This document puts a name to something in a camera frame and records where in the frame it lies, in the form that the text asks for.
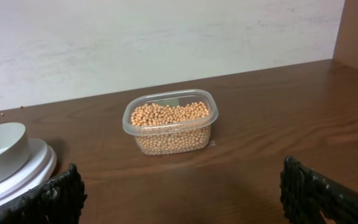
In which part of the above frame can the clear plastic container of beans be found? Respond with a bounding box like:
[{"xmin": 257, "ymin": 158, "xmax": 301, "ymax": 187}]
[{"xmin": 122, "ymin": 89, "xmax": 219, "ymax": 156}]

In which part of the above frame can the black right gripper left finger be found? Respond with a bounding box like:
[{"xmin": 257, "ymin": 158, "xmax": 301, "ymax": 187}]
[{"xmin": 0, "ymin": 163, "xmax": 87, "ymax": 224}]

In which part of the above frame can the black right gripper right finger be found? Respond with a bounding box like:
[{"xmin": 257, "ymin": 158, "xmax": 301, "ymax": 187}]
[{"xmin": 280, "ymin": 156, "xmax": 358, "ymax": 224}]

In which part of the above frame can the white digital kitchen scale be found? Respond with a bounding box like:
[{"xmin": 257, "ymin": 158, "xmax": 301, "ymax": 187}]
[{"xmin": 0, "ymin": 138, "xmax": 57, "ymax": 206}]

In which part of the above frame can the grey bowl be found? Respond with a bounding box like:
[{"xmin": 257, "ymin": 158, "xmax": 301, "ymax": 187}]
[{"xmin": 0, "ymin": 123, "xmax": 30, "ymax": 182}]

